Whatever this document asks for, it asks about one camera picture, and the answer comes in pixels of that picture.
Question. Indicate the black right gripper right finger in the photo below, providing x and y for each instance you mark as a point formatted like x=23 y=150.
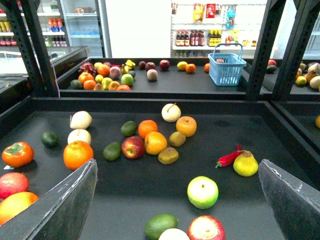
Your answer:
x=295 y=204

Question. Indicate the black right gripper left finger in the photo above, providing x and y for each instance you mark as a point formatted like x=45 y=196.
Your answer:
x=61 y=213

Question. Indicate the green apple back shelf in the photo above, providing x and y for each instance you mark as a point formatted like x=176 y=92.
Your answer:
x=127 y=79

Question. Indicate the orange tangerine back shelf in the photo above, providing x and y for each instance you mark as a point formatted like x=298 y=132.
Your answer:
x=190 y=68

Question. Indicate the yellow lemon back shelf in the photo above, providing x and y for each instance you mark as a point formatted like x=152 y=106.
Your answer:
x=181 y=66

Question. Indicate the orange yellow mango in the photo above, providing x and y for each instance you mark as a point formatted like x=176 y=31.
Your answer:
x=15 y=204

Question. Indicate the large orange left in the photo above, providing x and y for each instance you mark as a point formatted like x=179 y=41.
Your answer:
x=76 y=154

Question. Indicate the yellow green pear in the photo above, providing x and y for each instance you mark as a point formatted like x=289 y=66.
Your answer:
x=245 y=164

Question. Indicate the orange persimmon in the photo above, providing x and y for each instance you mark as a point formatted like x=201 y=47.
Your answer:
x=18 y=154

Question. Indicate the dark green avocado left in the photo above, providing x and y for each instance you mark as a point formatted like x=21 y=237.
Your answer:
x=49 y=139

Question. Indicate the red chili pepper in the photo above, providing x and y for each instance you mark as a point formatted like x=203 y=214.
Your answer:
x=228 y=159

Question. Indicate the white pear lower left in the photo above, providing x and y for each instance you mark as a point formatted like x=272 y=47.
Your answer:
x=79 y=135

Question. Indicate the green avocado middle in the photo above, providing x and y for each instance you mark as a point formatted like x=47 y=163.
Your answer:
x=112 y=151

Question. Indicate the green apple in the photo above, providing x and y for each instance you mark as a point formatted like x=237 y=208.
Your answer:
x=202 y=192

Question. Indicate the red apple front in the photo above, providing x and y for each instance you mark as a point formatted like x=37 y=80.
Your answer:
x=206 y=227

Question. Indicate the green avocado front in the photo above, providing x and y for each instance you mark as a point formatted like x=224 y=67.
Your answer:
x=159 y=223

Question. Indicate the red apple middle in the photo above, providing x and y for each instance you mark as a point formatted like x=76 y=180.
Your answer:
x=133 y=147

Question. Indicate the green lime middle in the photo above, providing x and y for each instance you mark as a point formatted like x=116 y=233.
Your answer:
x=129 y=128

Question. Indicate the pink white peach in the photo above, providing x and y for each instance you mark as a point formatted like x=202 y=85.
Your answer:
x=174 y=234

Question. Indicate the yellow orange fruit middle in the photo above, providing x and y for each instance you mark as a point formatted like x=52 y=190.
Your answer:
x=155 y=142

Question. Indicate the orange tangerine middle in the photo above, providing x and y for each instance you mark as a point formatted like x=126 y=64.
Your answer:
x=147 y=126

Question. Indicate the brown kiwi front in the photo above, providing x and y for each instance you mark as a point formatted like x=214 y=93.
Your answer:
x=168 y=156

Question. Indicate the brown kiwi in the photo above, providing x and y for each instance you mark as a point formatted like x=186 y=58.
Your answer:
x=177 y=139
x=168 y=156

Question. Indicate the orange persimmon fruit back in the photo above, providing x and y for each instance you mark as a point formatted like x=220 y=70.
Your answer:
x=187 y=125

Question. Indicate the brown kiwi back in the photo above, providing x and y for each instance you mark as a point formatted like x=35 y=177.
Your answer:
x=177 y=139

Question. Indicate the white round pear back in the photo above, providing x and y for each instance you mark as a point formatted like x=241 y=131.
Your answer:
x=171 y=112

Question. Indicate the light blue shopping basket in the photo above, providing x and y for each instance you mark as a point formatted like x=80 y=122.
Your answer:
x=225 y=68

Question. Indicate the dark red apple back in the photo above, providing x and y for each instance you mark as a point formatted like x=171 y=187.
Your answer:
x=164 y=64

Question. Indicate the black shelf post right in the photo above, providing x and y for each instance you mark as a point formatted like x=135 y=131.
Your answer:
x=269 y=28

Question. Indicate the black shelf post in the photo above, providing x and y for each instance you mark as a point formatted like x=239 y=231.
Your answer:
x=269 y=28
x=28 y=34

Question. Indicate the black shelf post left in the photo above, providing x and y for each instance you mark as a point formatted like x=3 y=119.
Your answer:
x=28 y=34

